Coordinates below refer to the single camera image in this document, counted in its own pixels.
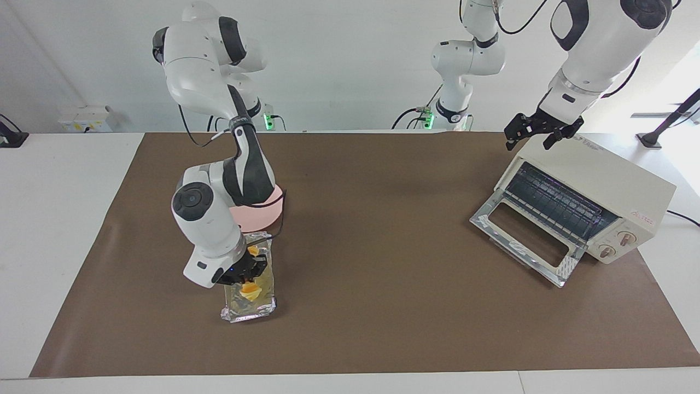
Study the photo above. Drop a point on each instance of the sliced yellow bread loaf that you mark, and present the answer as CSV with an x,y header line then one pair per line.
x,y
250,291

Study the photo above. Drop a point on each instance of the round oven knob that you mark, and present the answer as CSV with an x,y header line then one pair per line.
x,y
606,251
627,238

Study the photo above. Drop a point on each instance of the brown table mat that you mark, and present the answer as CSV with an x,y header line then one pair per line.
x,y
383,306

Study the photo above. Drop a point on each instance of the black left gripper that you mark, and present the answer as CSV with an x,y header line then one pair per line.
x,y
542,121

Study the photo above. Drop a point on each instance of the aluminium foil tray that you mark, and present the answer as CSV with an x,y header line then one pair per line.
x,y
246,313

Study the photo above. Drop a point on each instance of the white wall socket box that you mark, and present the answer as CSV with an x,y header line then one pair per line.
x,y
82,120

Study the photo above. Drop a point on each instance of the cream toaster oven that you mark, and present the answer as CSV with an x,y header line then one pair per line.
x,y
607,180

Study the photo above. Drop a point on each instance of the glass oven door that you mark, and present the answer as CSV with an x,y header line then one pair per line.
x,y
492,210

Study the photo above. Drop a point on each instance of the black clamp mount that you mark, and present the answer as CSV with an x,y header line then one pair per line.
x,y
11,138

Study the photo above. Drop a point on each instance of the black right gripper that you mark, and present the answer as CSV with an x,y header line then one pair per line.
x,y
243,268

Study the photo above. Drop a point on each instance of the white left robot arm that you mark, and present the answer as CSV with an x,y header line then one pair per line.
x,y
601,44

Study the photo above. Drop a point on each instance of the pink round plate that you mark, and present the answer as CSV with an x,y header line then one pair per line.
x,y
257,219

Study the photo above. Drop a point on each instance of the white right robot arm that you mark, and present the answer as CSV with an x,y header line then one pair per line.
x,y
208,219

